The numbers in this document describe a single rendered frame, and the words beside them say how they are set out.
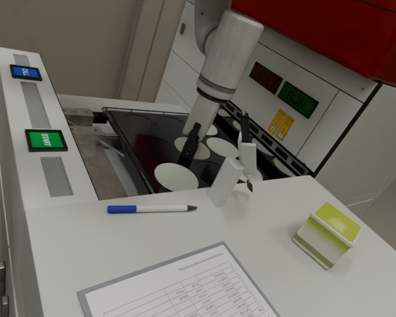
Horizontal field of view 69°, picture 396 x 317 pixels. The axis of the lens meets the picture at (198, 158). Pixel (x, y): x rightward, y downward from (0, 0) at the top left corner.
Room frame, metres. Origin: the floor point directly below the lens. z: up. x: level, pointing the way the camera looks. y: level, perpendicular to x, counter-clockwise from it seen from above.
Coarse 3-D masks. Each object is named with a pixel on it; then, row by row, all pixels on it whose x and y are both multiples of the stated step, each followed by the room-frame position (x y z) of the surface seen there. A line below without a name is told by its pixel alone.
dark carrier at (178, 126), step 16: (112, 112) 0.67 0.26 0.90; (128, 112) 0.71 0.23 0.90; (128, 128) 0.63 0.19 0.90; (144, 128) 0.66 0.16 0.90; (160, 128) 0.70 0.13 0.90; (176, 128) 0.74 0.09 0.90; (128, 144) 0.57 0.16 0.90; (144, 144) 0.59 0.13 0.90; (160, 144) 0.62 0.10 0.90; (144, 160) 0.53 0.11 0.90; (160, 160) 0.55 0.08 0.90; (176, 160) 0.58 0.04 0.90; (192, 160) 0.61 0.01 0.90; (208, 160) 0.64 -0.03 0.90; (208, 176) 0.58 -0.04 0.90; (160, 192) 0.45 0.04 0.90
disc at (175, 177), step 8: (160, 168) 0.53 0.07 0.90; (168, 168) 0.54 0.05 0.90; (176, 168) 0.55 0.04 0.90; (184, 168) 0.56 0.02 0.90; (160, 176) 0.50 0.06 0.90; (168, 176) 0.51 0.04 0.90; (176, 176) 0.52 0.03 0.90; (184, 176) 0.53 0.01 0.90; (192, 176) 0.55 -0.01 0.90; (168, 184) 0.48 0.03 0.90; (176, 184) 0.49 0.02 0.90; (184, 184) 0.51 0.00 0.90; (192, 184) 0.52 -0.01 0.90
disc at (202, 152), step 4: (176, 140) 0.67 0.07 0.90; (180, 140) 0.68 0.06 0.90; (184, 140) 0.69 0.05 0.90; (176, 144) 0.65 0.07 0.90; (180, 144) 0.66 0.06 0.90; (200, 144) 0.71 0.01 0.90; (180, 148) 0.64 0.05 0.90; (200, 148) 0.68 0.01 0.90; (204, 148) 0.69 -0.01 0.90; (196, 152) 0.66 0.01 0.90; (200, 152) 0.66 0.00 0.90; (204, 152) 0.67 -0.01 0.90; (208, 152) 0.68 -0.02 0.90; (196, 156) 0.64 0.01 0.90; (200, 156) 0.65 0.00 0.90; (204, 156) 0.66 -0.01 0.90; (208, 156) 0.66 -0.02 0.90
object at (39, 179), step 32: (0, 64) 0.55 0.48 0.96; (32, 64) 0.62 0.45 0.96; (0, 96) 0.51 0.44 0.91; (32, 96) 0.49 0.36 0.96; (0, 128) 0.51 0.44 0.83; (32, 128) 0.39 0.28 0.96; (64, 128) 0.43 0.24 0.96; (32, 160) 0.32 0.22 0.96; (64, 160) 0.35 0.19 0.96; (32, 192) 0.27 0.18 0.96; (64, 192) 0.29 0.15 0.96
